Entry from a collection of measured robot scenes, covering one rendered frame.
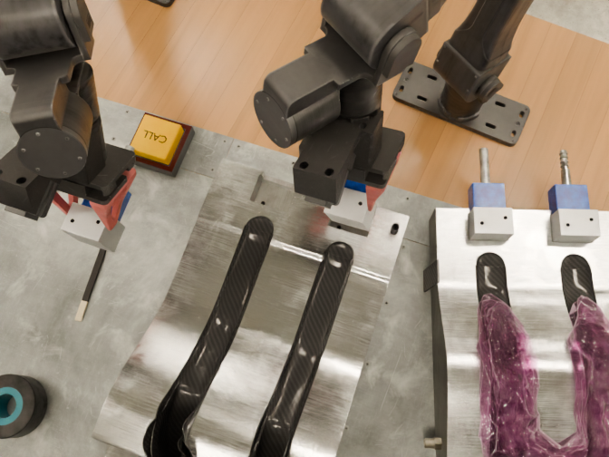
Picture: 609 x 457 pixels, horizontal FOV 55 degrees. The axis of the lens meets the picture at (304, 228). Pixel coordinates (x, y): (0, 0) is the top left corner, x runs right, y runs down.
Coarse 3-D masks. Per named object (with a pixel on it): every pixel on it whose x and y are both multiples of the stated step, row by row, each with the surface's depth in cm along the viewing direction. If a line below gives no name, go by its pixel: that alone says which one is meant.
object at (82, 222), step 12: (72, 204) 69; (84, 204) 70; (72, 216) 69; (84, 216) 69; (96, 216) 69; (120, 216) 72; (72, 228) 68; (84, 228) 68; (96, 228) 68; (120, 228) 72; (84, 240) 71; (96, 240) 68; (108, 240) 70
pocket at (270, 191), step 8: (264, 176) 79; (256, 184) 77; (264, 184) 80; (272, 184) 79; (280, 184) 78; (288, 184) 78; (256, 192) 79; (264, 192) 79; (272, 192) 79; (280, 192) 79; (288, 192) 79; (256, 200) 79; (264, 200) 79; (272, 200) 79; (280, 200) 79; (288, 200) 79; (280, 208) 78; (288, 208) 78
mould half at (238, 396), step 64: (192, 256) 75; (320, 256) 73; (384, 256) 73; (192, 320) 72; (256, 320) 72; (128, 384) 66; (256, 384) 67; (320, 384) 68; (128, 448) 63; (192, 448) 63; (320, 448) 63
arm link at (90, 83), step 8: (80, 64) 56; (88, 64) 57; (72, 72) 55; (80, 72) 55; (88, 72) 56; (72, 80) 54; (80, 80) 55; (88, 80) 55; (72, 88) 53; (80, 88) 55; (88, 88) 56; (80, 96) 55; (88, 96) 56; (96, 96) 58; (88, 104) 57; (96, 104) 58; (96, 112) 58
